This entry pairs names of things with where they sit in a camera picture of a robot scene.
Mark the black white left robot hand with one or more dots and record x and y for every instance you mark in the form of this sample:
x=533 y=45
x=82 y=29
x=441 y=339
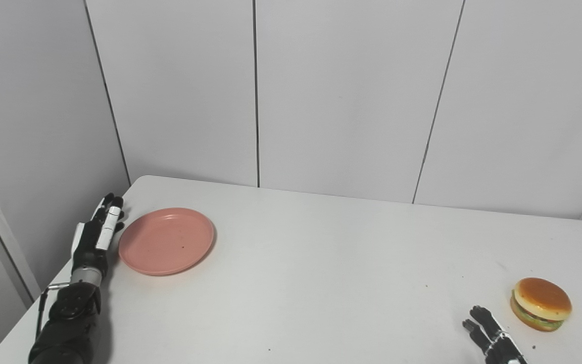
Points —
x=91 y=242

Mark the pink round plate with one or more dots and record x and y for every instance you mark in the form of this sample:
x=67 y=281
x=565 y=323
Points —
x=166 y=241

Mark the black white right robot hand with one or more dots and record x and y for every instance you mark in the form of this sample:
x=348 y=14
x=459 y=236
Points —
x=498 y=344

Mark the toy hamburger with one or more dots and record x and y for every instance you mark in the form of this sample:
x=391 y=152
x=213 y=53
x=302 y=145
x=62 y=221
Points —
x=541 y=303

